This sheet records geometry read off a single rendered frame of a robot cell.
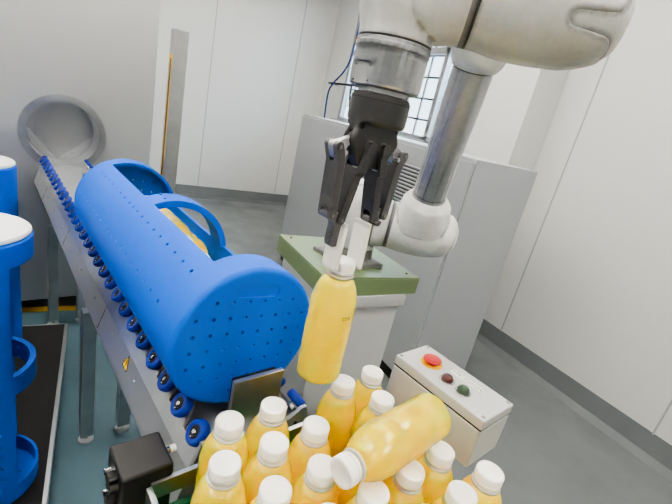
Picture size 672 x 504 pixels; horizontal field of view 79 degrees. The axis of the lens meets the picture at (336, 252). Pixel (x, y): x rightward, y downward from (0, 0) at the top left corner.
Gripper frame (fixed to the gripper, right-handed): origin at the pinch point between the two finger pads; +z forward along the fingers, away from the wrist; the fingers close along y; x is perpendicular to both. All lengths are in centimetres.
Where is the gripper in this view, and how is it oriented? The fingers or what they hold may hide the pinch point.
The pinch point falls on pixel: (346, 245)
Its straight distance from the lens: 57.4
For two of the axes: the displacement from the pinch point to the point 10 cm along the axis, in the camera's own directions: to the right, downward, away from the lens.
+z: -2.1, 9.2, 3.2
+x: 6.2, 3.8, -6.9
